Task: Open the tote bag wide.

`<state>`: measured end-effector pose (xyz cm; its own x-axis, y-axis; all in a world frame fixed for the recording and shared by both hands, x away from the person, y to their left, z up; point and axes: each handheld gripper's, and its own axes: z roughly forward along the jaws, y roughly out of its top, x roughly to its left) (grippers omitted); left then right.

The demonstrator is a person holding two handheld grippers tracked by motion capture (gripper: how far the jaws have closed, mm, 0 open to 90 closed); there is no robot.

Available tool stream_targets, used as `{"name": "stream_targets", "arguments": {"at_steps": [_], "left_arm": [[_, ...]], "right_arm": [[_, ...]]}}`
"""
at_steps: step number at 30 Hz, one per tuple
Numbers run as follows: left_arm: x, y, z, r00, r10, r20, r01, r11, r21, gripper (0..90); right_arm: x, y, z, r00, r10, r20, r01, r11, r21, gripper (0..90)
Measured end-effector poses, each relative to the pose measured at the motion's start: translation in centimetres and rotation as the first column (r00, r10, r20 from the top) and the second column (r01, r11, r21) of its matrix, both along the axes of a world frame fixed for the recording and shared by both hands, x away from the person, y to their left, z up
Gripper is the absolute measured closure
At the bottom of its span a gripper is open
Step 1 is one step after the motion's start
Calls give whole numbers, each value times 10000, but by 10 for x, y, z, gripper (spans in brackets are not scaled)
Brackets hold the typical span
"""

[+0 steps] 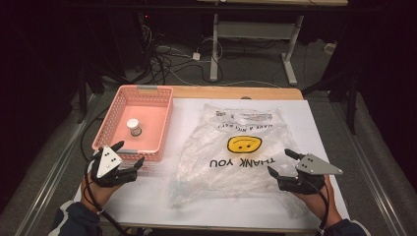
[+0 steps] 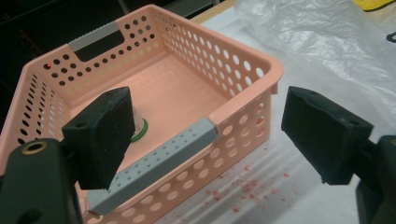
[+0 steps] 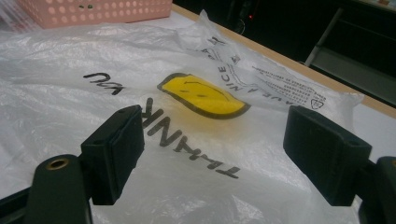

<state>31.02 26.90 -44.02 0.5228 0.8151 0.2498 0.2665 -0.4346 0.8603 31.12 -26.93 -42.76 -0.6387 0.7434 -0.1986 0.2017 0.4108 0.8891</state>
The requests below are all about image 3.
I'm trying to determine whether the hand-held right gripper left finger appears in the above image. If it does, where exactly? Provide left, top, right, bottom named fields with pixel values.
left=79, top=104, right=146, bottom=206

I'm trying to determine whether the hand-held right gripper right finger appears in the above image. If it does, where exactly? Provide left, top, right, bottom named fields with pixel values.
left=282, top=105, right=374, bottom=207

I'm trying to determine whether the white printed plastic bag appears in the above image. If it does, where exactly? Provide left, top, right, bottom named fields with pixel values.
left=0, top=8, right=365, bottom=224

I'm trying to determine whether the pink perforated plastic basket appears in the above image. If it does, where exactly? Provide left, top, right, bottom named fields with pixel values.
left=17, top=0, right=174, bottom=30

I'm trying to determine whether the grey metal shelf frame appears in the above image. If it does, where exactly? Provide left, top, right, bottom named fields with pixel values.
left=304, top=7, right=396, bottom=108

